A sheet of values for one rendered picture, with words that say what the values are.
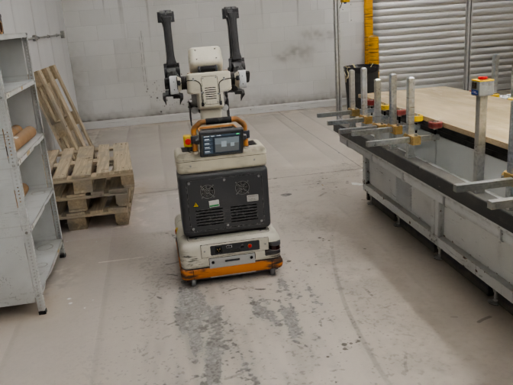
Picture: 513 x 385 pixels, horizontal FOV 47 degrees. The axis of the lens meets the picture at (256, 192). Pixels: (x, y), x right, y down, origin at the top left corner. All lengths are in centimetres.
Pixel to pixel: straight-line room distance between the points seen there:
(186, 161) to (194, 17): 630
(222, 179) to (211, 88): 61
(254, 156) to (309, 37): 656
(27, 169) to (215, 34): 586
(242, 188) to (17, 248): 131
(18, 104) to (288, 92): 634
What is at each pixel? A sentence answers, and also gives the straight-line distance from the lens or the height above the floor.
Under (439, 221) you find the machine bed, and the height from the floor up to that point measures 27.
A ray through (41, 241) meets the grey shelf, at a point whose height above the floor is 14.
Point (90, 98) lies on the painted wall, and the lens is 967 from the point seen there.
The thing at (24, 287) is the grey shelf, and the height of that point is 18.
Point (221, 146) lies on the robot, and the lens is 340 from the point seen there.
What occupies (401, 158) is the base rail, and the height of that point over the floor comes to 69.
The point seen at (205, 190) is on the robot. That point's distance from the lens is 350.
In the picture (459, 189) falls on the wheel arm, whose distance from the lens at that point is 249.
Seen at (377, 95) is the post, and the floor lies 101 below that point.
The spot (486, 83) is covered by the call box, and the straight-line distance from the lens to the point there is 278.
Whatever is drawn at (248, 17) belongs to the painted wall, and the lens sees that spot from 970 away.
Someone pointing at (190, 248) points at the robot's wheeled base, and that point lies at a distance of 352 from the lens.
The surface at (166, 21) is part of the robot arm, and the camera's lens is 395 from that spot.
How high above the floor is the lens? 156
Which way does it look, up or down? 17 degrees down
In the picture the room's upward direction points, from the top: 4 degrees counter-clockwise
